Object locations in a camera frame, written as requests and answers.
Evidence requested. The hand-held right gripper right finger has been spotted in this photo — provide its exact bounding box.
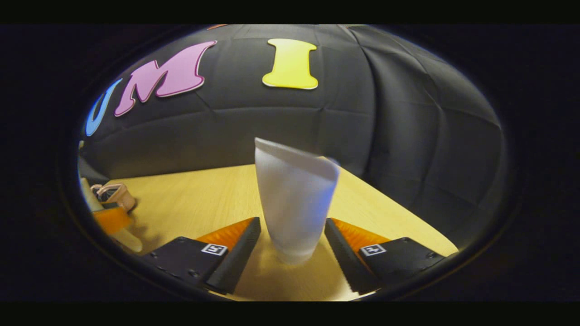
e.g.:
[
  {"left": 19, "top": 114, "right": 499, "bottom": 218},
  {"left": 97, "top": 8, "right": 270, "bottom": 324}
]
[{"left": 324, "top": 218, "right": 447, "bottom": 295}]

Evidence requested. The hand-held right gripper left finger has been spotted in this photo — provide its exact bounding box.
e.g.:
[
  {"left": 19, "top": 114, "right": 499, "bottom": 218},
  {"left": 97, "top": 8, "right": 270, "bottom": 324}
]
[{"left": 141, "top": 217, "right": 261, "bottom": 295}]

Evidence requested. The pink suitcase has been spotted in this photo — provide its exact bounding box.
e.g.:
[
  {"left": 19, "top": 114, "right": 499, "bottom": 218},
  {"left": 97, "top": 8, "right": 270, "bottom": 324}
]
[{"left": 91, "top": 182, "right": 136, "bottom": 212}]

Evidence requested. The white squeeze tube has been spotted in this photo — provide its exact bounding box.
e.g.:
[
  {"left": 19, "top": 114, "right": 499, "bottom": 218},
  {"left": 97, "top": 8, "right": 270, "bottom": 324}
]
[{"left": 254, "top": 137, "right": 341, "bottom": 266}]

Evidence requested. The black backdrop cloth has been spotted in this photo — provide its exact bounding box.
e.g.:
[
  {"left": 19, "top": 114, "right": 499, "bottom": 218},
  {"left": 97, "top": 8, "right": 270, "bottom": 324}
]
[{"left": 79, "top": 25, "right": 508, "bottom": 254}]

